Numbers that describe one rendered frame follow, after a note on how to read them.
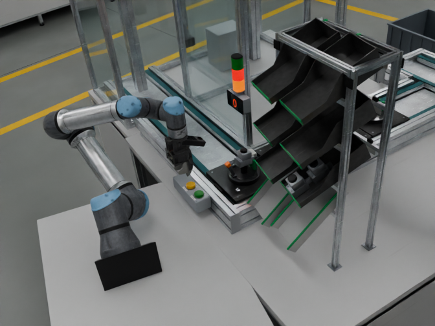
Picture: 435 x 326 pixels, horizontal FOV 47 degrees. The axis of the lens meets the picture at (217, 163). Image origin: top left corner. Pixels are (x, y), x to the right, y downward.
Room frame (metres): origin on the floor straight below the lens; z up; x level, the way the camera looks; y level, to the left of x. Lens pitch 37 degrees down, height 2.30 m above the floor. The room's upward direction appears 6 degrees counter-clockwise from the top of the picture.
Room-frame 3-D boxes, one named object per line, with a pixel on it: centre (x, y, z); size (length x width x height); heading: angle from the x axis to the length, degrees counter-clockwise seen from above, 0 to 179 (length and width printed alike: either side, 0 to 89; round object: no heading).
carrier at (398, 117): (1.98, -0.77, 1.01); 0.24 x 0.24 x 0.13; 28
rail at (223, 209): (1.80, 0.16, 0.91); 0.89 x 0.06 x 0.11; 28
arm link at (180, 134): (1.59, 0.14, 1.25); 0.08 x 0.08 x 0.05
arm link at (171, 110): (1.60, 0.14, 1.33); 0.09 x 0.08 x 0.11; 60
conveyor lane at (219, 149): (1.91, 0.01, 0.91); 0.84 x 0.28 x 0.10; 28
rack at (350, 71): (1.37, -0.39, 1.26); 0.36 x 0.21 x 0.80; 28
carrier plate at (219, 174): (1.63, -0.11, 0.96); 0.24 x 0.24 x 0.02; 28
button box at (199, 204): (1.61, 0.12, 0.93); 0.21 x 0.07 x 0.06; 28
